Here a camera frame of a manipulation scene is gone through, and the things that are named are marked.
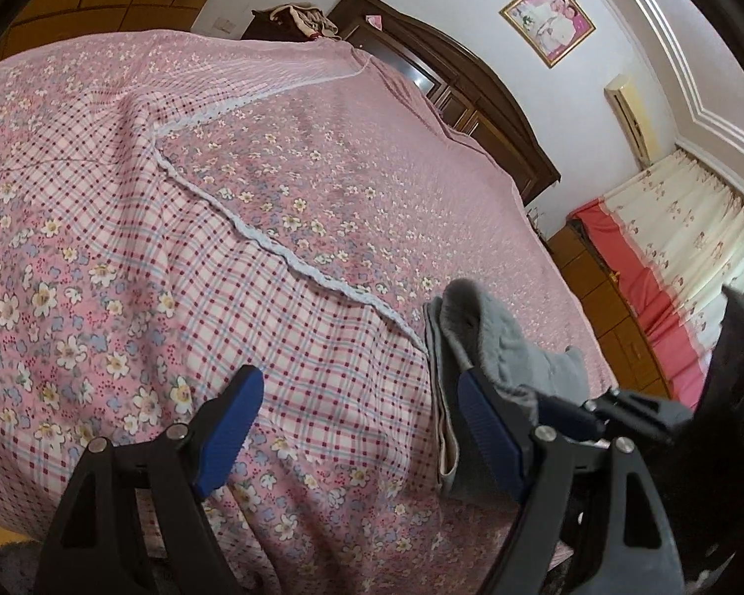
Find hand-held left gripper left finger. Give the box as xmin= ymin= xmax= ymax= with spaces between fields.
xmin=34 ymin=364 xmax=266 ymax=595

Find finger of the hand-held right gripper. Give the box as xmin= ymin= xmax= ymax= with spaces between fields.
xmin=533 ymin=387 xmax=698 ymax=447

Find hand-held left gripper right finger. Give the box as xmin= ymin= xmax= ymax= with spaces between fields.
xmin=457 ymin=369 xmax=689 ymax=595

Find grey pants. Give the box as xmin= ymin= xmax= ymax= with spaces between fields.
xmin=423 ymin=279 xmax=591 ymax=500

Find wooden drawer cabinet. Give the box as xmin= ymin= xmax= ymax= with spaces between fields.
xmin=549 ymin=220 xmax=674 ymax=398

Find cream and red floral curtain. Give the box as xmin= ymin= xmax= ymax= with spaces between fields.
xmin=567 ymin=145 xmax=744 ymax=413

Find pink floral bed sheet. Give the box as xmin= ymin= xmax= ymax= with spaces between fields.
xmin=0 ymin=28 xmax=618 ymax=577

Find grey fluffy rug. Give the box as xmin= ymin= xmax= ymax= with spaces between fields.
xmin=0 ymin=542 xmax=47 ymax=595

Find dark wooden headboard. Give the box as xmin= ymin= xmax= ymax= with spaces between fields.
xmin=328 ymin=0 xmax=562 ymax=202

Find pile of clothes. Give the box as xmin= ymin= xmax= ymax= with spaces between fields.
xmin=266 ymin=5 xmax=342 ymax=39

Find wall air conditioner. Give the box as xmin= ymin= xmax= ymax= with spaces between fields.
xmin=604 ymin=73 xmax=653 ymax=167

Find framed wall photo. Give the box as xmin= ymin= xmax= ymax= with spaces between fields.
xmin=499 ymin=0 xmax=597 ymax=69

